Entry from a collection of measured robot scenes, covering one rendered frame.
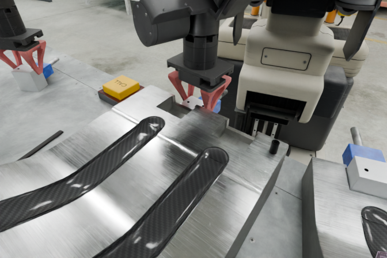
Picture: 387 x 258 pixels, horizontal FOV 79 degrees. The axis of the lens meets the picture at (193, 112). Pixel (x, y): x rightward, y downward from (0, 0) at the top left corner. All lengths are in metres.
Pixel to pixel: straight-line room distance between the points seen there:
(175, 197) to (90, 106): 0.36
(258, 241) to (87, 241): 0.21
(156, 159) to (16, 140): 0.33
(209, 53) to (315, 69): 0.39
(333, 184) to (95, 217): 0.29
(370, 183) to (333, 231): 0.08
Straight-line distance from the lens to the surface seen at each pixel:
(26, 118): 0.61
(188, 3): 0.32
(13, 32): 0.65
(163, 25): 0.32
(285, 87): 0.68
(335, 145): 1.81
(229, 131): 0.37
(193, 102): 0.45
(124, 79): 0.59
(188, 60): 0.39
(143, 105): 0.39
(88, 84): 0.67
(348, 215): 0.35
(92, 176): 0.33
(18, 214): 0.30
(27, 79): 0.69
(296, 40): 0.68
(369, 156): 0.41
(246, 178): 0.29
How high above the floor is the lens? 1.12
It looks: 38 degrees down
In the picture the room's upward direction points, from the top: straight up
